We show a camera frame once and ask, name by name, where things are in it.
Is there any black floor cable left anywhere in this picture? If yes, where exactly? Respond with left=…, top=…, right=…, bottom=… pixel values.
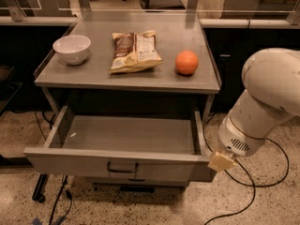
left=32, top=110, right=74, bottom=225

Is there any white ceramic bowl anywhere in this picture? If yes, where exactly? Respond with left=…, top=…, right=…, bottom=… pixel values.
left=52, top=35, right=91, bottom=65

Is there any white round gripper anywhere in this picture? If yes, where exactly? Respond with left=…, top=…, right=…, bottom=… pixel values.
left=208, top=114, right=266, bottom=173

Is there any grey metal cabinet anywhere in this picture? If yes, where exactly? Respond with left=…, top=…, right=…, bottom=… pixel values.
left=24, top=12, right=220, bottom=187

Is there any grey top drawer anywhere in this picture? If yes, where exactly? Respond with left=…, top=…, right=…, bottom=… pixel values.
left=24, top=106, right=216, bottom=186

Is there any black stand leg with wheel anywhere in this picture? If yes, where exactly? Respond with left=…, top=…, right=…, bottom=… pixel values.
left=32, top=174, right=49, bottom=203

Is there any orange ball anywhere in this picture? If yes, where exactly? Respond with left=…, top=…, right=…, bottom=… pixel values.
left=175, top=51, right=199, bottom=76

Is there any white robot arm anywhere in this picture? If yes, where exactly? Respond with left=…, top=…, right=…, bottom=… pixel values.
left=208, top=48, right=300, bottom=172

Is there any black floor cable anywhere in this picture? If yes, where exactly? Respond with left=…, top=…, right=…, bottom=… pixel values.
left=32, top=110, right=74, bottom=225
left=202, top=112, right=291, bottom=225

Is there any brown yellow chip bag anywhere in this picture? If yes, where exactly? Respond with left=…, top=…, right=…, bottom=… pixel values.
left=110, top=30, right=162, bottom=74

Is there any black floor cable right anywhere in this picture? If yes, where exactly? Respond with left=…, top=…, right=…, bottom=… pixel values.
left=202, top=112, right=291, bottom=225

